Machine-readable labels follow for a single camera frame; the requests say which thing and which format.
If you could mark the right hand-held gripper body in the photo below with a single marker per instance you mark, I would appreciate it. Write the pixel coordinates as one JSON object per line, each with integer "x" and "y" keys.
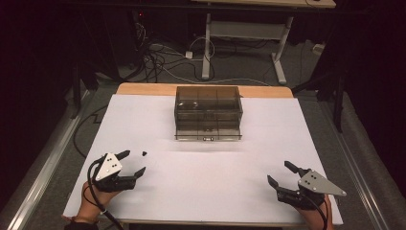
{"x": 314, "y": 187}

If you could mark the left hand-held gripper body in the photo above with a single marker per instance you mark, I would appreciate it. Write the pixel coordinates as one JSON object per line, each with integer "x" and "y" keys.
{"x": 109, "y": 169}

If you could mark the small black object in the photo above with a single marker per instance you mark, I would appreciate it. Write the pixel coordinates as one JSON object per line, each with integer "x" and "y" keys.
{"x": 144, "y": 153}

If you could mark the clear brown drawer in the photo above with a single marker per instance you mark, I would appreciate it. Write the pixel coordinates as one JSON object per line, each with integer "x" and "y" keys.
{"x": 208, "y": 133}

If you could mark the clear brown drawer box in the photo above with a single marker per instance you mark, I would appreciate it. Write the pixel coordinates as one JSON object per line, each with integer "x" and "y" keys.
{"x": 208, "y": 105}

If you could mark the person's right hand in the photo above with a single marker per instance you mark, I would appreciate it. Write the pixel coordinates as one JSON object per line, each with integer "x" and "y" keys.
{"x": 316, "y": 214}

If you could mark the person's left hand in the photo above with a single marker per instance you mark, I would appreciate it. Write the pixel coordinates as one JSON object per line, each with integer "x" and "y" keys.
{"x": 92, "y": 202}

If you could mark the white table sheet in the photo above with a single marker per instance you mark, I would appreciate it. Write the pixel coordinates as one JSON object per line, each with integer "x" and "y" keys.
{"x": 204, "y": 179}

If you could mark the wooden table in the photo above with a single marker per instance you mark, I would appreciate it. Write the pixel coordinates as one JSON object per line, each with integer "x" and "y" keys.
{"x": 146, "y": 88}

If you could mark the dark metal stand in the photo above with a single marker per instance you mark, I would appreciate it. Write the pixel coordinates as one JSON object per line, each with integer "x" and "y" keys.
{"x": 83, "y": 80}
{"x": 332, "y": 92}

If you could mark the white power adapter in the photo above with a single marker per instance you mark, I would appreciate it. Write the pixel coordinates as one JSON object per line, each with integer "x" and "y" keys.
{"x": 189, "y": 55}

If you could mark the white power strip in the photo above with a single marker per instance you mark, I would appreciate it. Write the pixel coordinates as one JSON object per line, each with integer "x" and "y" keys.
{"x": 318, "y": 48}

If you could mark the white desk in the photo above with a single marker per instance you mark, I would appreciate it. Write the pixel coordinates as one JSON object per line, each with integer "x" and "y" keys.
{"x": 249, "y": 30}

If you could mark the metal floor rail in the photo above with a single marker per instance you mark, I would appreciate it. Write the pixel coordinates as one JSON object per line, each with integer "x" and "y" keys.
{"x": 48, "y": 163}
{"x": 354, "y": 166}

